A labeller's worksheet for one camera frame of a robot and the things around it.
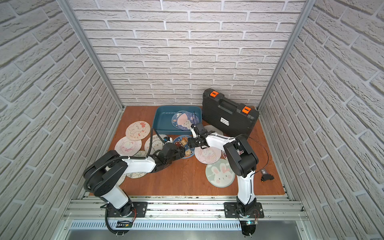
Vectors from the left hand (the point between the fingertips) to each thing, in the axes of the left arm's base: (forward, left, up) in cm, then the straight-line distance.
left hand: (183, 149), depth 92 cm
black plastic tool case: (+13, -26, +17) cm, 34 cm away
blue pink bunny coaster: (+26, 0, -2) cm, 26 cm away
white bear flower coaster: (+7, +19, -5) cm, 21 cm away
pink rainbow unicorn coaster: (+4, +38, -5) cm, 39 cm away
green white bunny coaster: (-15, -23, -4) cm, 27 cm away
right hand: (+7, -7, -2) cm, 10 cm away
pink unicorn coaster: (-3, -16, -3) cm, 16 cm away
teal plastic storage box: (+26, +7, -2) cm, 27 cm away
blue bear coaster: (+8, +2, -3) cm, 9 cm away
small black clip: (-17, -48, -1) cm, 51 cm away
